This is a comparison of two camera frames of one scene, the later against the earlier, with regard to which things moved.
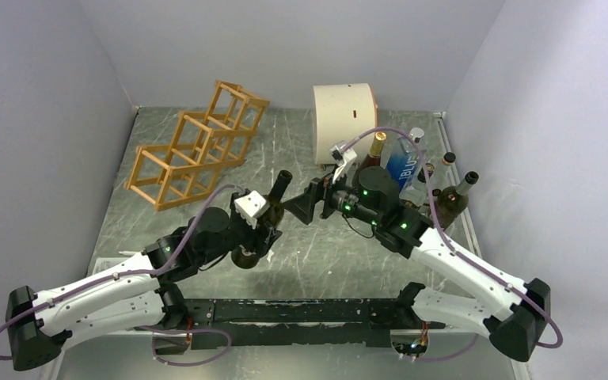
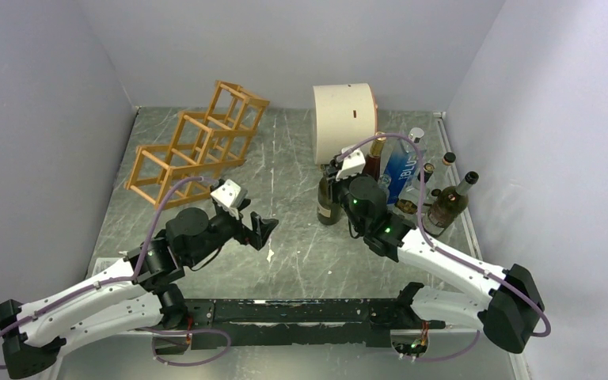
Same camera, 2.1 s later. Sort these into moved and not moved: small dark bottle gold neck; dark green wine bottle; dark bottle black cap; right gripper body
Moved: dark bottle black cap
Not moved: dark green wine bottle; right gripper body; small dark bottle gold neck
